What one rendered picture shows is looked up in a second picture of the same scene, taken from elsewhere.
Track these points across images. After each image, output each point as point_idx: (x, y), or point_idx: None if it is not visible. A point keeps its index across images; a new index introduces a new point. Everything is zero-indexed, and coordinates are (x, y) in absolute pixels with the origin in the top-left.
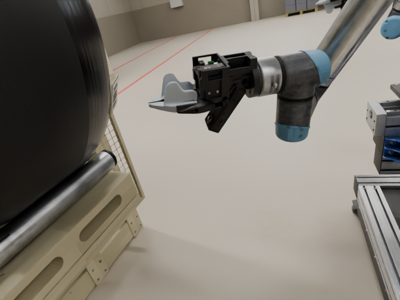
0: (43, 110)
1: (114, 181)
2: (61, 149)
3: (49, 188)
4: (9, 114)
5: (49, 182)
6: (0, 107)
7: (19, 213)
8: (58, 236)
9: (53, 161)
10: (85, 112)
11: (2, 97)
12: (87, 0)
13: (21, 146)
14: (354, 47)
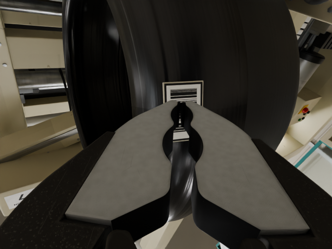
0: (271, 130)
1: None
2: (273, 77)
3: (266, 2)
4: (282, 132)
5: (274, 24)
6: (281, 137)
7: None
8: None
9: (278, 65)
10: (249, 115)
11: (277, 143)
12: (182, 209)
13: (289, 105)
14: None
